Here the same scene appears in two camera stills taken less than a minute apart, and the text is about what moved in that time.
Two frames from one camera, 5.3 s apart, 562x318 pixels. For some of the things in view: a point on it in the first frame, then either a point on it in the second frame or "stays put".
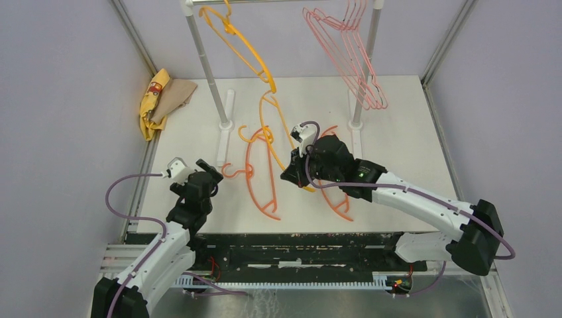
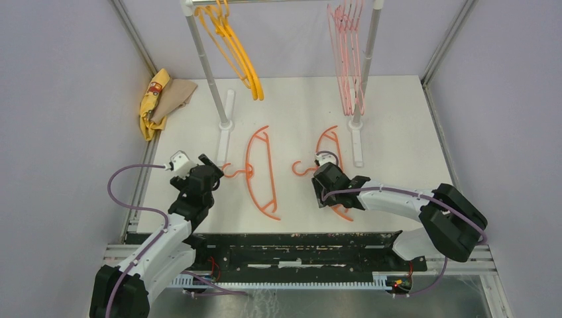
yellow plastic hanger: [266, 75] -> [218, 30]
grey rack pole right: [378, 5] stays put
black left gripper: [216, 176] stays put
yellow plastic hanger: [268, 133] -> [228, 39]
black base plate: [298, 256] stays put
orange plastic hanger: [246, 171] stays put
